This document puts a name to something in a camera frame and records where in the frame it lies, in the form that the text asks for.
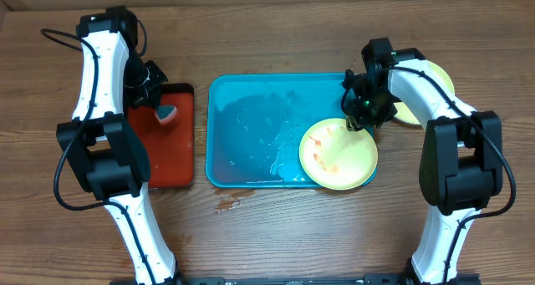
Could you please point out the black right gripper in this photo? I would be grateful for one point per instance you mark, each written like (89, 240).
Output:
(364, 118)

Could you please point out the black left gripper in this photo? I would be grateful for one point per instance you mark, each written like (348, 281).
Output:
(135, 100)

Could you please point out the yellow-green plate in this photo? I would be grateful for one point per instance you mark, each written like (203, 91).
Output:
(404, 115)
(338, 158)

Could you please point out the green and pink sponge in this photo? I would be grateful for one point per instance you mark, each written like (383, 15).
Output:
(165, 113)

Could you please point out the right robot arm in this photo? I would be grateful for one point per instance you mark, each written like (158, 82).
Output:
(461, 161)

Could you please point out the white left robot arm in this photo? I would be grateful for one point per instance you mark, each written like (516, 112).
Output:
(105, 154)

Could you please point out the blue plastic tray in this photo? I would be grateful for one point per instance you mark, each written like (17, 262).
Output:
(255, 124)

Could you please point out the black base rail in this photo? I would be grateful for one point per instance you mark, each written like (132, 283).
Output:
(368, 279)

